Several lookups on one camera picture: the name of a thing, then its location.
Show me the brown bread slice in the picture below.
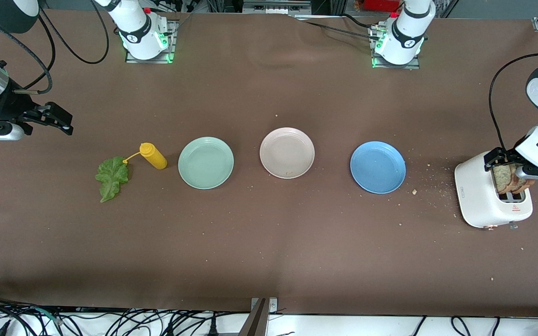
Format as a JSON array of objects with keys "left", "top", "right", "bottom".
[
  {"left": 492, "top": 163, "right": 515, "bottom": 195},
  {"left": 511, "top": 174, "right": 536, "bottom": 194}
]

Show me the green lettuce leaf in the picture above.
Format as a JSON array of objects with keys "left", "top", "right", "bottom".
[{"left": 95, "top": 156, "right": 129, "bottom": 203}]

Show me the yellow squeeze bottle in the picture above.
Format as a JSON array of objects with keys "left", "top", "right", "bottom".
[{"left": 123, "top": 143, "right": 168, "bottom": 170}]

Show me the blue plate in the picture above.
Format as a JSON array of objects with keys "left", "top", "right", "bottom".
[{"left": 350, "top": 141, "right": 407, "bottom": 195}]

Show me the pale green plate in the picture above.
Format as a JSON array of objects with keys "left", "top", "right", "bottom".
[{"left": 178, "top": 137, "right": 234, "bottom": 190}]

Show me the beige plate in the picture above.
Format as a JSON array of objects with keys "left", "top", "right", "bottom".
[{"left": 259, "top": 127, "right": 315, "bottom": 179}]

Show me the white two-slot toaster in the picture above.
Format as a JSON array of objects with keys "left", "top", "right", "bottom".
[{"left": 454, "top": 150, "right": 533, "bottom": 229}]

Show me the red box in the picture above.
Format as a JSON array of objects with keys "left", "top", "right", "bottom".
[{"left": 362, "top": 0, "right": 401, "bottom": 12}]

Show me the grey metal equipment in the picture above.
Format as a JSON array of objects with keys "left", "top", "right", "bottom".
[{"left": 242, "top": 0, "right": 312, "bottom": 15}]

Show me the brown table cover sheet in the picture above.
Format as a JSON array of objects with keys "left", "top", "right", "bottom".
[{"left": 0, "top": 9, "right": 538, "bottom": 319}]

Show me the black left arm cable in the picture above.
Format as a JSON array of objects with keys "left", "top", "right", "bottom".
[{"left": 488, "top": 52, "right": 538, "bottom": 151}]

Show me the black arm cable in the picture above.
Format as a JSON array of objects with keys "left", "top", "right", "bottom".
[
  {"left": 0, "top": 0, "right": 111, "bottom": 95},
  {"left": 488, "top": 52, "right": 538, "bottom": 151}
]

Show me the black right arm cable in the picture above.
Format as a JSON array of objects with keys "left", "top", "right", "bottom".
[{"left": 0, "top": 0, "right": 111, "bottom": 95}]

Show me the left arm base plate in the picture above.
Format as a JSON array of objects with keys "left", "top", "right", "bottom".
[{"left": 370, "top": 23, "right": 421, "bottom": 70}]

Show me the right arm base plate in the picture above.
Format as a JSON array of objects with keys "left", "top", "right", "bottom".
[{"left": 125, "top": 20, "right": 177, "bottom": 64}]

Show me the black base cable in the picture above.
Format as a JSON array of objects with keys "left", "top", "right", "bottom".
[{"left": 292, "top": 13, "right": 382, "bottom": 41}]

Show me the metal bracket plate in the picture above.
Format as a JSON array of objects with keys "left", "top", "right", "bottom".
[{"left": 250, "top": 297, "right": 279, "bottom": 314}]

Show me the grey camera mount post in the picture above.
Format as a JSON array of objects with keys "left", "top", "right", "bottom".
[{"left": 239, "top": 298, "right": 269, "bottom": 336}]

